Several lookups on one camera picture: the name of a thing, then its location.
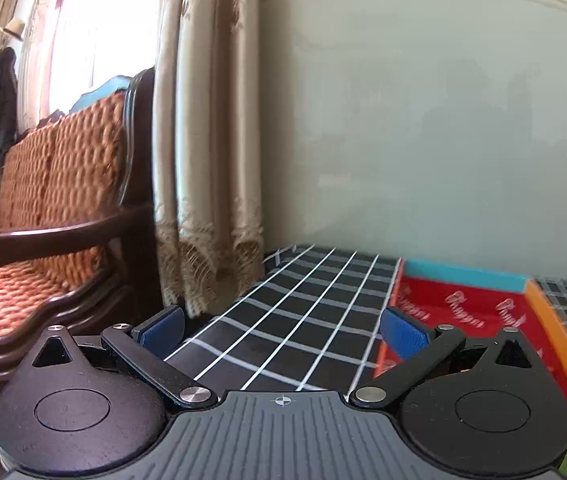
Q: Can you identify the colourful box with red bottom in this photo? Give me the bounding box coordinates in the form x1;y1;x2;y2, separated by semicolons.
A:
373;259;567;476

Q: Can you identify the blue cloth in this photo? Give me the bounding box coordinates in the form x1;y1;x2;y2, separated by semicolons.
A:
70;75;133;112

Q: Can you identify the black white checked tablecloth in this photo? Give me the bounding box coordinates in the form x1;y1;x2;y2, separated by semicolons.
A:
164;244;567;480

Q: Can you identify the orange woven sofa cushion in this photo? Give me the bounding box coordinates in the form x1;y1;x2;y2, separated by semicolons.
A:
0;92;129;339

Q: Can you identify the beige lace-trimmed curtain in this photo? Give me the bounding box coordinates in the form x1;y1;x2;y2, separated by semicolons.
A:
152;0;265;318

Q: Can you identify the beige hat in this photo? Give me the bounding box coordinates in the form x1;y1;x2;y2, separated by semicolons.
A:
2;17;27;41

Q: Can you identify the wooden sofa with orange cushions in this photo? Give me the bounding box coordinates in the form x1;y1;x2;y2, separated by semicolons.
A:
0;67;167;461

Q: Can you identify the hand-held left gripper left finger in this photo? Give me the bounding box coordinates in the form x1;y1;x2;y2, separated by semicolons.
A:
31;305;217;409

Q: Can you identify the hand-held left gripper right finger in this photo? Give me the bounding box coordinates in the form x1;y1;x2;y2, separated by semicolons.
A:
348;306;547;411

